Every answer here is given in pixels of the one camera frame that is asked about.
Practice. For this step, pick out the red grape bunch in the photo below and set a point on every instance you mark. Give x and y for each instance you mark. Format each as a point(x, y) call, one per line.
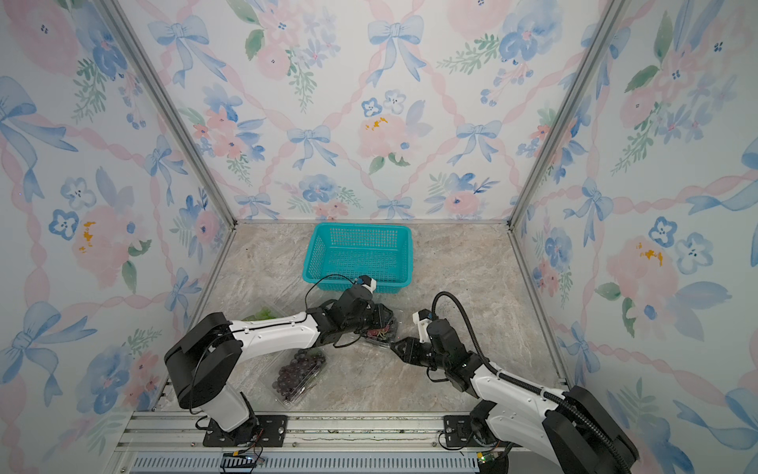
point(384, 335)

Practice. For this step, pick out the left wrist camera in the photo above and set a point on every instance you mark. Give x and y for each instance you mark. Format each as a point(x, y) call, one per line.
point(367, 282)

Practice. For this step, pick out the teal plastic basket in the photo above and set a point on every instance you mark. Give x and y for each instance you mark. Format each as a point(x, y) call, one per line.
point(339, 252)

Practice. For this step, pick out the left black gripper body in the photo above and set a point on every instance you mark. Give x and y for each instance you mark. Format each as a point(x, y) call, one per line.
point(374, 318)

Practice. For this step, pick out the clear plastic clamshell container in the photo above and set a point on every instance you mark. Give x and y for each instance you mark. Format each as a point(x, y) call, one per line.
point(255, 305)

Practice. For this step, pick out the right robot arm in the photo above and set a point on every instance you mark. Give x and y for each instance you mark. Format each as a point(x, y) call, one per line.
point(570, 428)

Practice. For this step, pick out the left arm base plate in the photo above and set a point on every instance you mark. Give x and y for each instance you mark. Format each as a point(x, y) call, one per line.
point(267, 431)

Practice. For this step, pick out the green grape bunch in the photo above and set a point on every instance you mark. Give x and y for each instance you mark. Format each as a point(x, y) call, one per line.
point(263, 314)

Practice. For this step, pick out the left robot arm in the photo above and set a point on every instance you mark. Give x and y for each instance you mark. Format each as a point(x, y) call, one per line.
point(200, 364)

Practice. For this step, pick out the dark purple grape bunch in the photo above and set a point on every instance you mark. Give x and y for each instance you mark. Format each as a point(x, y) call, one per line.
point(301, 370)

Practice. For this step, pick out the aluminium front rail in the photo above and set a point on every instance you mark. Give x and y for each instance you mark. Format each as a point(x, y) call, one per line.
point(172, 442)

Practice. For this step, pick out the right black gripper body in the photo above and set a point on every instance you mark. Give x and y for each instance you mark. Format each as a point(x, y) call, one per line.
point(416, 352)

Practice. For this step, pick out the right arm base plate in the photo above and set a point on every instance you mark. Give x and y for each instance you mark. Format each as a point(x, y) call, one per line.
point(463, 431)

